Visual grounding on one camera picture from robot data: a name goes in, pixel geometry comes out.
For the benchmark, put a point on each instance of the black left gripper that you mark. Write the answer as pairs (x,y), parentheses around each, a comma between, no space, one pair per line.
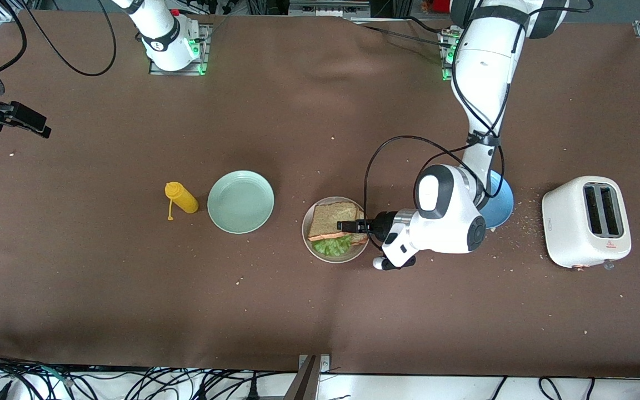
(380,224)

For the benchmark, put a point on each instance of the brown bread slice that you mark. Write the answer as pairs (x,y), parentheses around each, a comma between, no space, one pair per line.
(361,239)
(328,219)

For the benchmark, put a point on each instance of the green lettuce leaf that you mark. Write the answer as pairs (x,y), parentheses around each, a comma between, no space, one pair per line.
(334,246)

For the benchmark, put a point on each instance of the yellow mustard squeeze bottle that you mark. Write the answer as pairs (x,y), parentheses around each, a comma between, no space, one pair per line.
(184,199)

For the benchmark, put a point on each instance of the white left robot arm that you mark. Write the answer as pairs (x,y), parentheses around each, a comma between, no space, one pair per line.
(486,61)

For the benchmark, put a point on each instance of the beige plate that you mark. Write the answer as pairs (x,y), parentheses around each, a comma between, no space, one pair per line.
(305,228)

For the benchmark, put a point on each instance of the pale green plate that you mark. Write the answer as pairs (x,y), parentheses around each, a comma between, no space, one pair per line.
(240,203)

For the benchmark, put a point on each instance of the blue plate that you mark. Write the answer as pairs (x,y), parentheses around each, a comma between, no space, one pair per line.
(502,203)

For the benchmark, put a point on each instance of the brown tablecloth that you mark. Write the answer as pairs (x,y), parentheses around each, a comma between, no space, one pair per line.
(320,111)

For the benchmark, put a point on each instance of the white toaster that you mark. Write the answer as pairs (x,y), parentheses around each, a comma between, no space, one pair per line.
(564,228)

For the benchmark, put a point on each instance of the grey metal device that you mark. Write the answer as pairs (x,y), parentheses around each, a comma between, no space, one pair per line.
(328,8)

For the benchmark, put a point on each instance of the red box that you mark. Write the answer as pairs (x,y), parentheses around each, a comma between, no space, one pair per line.
(436,5)

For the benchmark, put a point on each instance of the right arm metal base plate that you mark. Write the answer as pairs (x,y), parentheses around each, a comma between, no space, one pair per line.
(159,71)

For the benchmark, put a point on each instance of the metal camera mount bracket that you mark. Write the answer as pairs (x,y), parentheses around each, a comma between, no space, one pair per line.
(304,383)

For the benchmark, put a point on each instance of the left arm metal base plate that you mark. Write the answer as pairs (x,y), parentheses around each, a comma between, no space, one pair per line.
(445,75)

